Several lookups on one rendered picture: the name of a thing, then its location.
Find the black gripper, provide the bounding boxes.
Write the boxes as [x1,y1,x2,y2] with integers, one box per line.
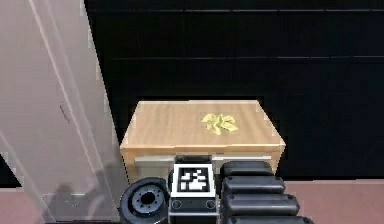
[118,177,172,224]

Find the light wooden nightstand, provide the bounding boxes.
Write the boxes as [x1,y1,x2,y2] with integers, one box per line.
[119,99,287,185]

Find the crumpled yellow paper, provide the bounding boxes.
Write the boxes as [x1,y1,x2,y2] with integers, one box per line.
[200,113,240,136]

